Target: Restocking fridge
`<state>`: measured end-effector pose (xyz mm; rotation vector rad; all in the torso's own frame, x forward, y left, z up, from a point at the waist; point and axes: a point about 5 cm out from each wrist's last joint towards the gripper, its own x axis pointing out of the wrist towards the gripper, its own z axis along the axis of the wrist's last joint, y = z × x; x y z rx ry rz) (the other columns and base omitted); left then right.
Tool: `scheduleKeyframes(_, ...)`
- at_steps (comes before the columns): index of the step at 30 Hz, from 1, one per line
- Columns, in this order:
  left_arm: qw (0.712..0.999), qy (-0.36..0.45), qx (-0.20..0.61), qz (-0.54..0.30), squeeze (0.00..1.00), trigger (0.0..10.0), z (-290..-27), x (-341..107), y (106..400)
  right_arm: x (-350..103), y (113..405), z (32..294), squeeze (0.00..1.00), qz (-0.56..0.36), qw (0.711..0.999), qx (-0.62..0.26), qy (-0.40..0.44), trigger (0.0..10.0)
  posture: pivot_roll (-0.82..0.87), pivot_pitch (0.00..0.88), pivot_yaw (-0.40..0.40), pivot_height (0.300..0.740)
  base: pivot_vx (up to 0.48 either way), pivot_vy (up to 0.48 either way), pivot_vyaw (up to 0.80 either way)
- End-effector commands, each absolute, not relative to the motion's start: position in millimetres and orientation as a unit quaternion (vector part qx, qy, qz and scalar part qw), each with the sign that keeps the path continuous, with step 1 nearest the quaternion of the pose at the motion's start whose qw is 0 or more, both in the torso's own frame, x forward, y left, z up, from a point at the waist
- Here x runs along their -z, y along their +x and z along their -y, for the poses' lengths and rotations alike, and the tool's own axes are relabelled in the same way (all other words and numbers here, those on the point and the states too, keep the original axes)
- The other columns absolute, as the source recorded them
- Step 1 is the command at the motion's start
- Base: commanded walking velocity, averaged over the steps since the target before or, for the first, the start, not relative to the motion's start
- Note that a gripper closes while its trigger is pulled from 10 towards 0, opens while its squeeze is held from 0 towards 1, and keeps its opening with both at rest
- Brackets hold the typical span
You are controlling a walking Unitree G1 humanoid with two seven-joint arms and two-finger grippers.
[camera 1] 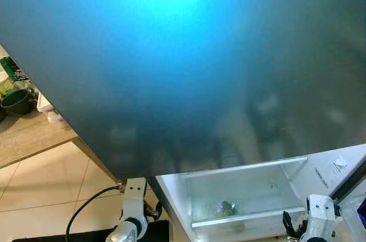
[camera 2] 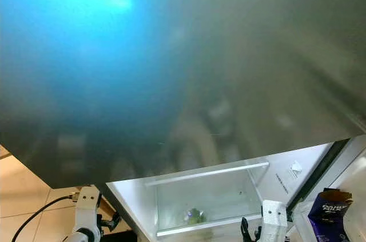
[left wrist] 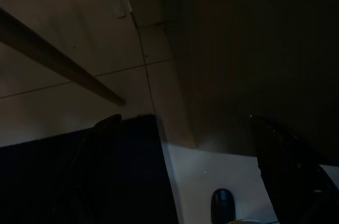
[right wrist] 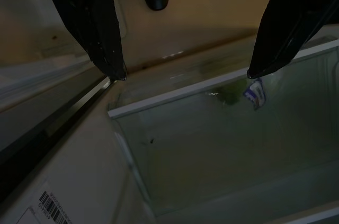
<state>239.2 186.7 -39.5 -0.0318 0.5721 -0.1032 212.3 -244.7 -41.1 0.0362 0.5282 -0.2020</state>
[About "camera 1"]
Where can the purple Dairy Milk chocolate pack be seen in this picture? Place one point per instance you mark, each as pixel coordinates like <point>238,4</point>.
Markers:
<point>362,213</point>

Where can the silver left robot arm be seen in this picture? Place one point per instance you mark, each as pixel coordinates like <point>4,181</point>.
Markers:
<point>123,233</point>

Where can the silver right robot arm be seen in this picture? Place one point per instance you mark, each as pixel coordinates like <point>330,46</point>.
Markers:
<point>313,238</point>

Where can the clear fridge crisper drawer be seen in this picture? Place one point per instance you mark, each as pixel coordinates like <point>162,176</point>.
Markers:
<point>251,193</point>

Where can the small green food item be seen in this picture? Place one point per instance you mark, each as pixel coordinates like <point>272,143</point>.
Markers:
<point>229,209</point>

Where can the white plastic packet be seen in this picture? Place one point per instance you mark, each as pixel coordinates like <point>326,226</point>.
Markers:
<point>46,104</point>

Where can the black cooking pot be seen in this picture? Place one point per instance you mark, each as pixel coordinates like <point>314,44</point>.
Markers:
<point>17,103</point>

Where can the green food packet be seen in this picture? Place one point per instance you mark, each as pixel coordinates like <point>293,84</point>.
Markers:
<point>11,69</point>

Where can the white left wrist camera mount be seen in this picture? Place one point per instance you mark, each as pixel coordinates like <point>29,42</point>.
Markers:
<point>134,196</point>

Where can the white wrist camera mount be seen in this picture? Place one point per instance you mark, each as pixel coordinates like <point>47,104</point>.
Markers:
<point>320,213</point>
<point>134,196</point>

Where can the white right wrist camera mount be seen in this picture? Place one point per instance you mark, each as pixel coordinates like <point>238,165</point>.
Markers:
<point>320,213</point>

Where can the white fridge wall sticker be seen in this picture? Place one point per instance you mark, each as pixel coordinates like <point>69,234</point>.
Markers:
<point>339,165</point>

